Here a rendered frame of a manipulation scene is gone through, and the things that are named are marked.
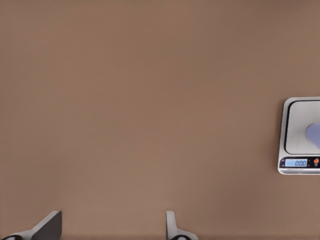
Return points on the silver digital kitchen scale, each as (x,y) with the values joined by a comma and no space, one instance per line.
(295,130)

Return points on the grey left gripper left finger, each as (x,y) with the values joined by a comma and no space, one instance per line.
(46,227)

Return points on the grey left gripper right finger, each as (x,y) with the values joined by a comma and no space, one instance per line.
(172,227)

